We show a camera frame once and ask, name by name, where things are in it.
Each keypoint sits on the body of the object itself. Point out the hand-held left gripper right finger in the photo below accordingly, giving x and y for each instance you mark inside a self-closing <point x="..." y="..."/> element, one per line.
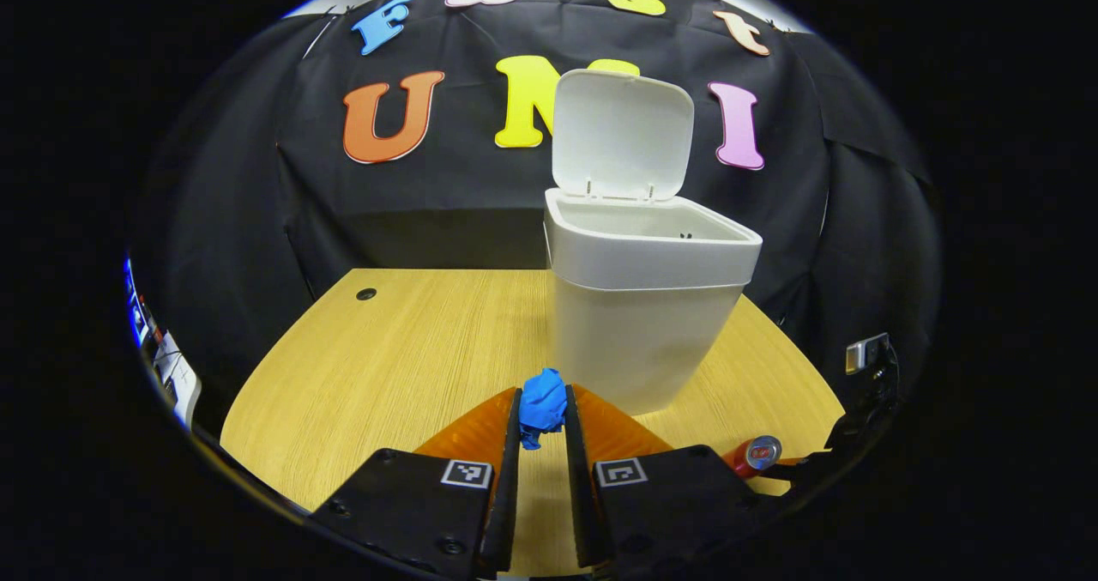
<point x="669" y="504"/>

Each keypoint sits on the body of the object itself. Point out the white side table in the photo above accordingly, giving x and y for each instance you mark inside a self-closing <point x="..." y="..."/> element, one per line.
<point x="176" y="379"/>

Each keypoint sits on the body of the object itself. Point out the black backdrop cloth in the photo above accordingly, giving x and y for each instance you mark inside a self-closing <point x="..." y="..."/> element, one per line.
<point x="463" y="195"/>

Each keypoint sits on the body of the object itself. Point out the red pop can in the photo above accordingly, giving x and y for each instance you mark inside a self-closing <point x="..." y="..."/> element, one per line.
<point x="755" y="454"/>

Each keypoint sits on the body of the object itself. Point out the computer monitor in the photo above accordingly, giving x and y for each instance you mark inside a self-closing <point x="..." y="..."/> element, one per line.
<point x="135" y="306"/>

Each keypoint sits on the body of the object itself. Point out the white desktop garbage bin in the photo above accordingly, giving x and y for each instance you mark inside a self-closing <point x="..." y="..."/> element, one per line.
<point x="635" y="341"/>

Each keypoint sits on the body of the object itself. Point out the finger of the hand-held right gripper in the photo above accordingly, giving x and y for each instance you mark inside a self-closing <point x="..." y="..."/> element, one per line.
<point x="802" y="469"/>

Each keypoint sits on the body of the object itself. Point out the blue paper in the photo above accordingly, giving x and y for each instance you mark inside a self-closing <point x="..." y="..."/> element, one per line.
<point x="542" y="401"/>

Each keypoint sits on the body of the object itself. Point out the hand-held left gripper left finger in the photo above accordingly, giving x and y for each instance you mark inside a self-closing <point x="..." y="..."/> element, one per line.
<point x="412" y="512"/>

